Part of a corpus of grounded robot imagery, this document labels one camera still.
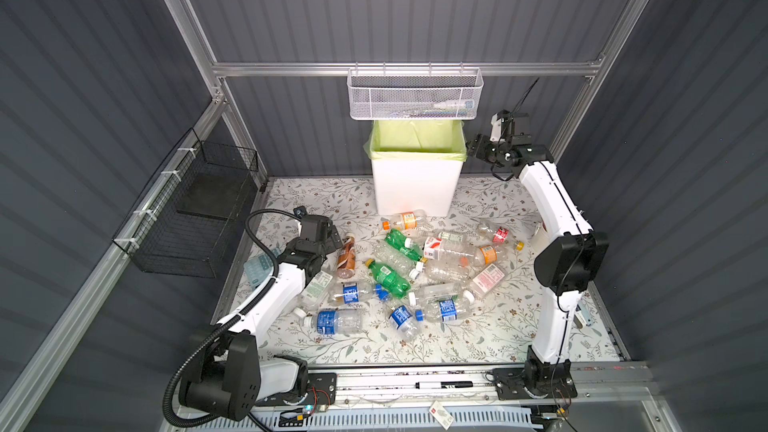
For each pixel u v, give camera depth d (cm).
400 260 95
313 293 86
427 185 97
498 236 97
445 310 81
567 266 55
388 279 88
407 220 102
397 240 99
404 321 80
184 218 74
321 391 73
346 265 91
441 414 69
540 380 66
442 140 104
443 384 74
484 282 88
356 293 85
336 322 84
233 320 44
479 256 95
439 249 89
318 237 68
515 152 65
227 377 40
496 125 79
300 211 75
